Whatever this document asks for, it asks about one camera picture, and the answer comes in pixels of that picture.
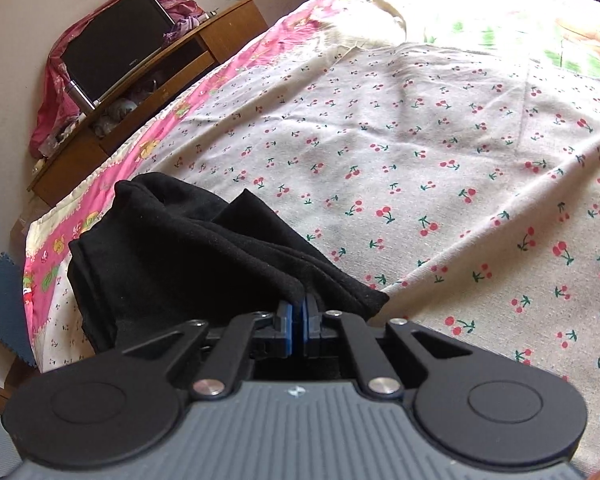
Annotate blue floor mat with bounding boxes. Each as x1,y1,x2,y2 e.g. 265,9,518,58
0,252,39,369

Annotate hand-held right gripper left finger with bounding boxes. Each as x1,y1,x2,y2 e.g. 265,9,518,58
124,301,296,397

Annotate pink patterned cloth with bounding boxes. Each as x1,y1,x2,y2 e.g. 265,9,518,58
30,0,207,159

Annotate wooden cabinet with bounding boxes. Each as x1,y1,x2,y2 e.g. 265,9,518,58
27,0,269,207

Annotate black pants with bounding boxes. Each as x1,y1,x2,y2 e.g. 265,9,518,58
67,172,392,357

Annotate black monitor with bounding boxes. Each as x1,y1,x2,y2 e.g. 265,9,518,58
60,0,176,104

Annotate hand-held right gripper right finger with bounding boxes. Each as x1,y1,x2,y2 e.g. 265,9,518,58
304,295,474,397

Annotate pink floral bed sheet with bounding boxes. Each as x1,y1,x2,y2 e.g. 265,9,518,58
22,0,600,376

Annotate steel thermos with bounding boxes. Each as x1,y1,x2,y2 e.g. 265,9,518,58
64,80,97,111

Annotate grey crumpled cloth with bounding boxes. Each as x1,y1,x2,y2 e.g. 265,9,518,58
92,95,147,137

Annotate cherry print bed sheet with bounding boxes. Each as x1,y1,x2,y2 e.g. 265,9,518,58
145,0,600,443

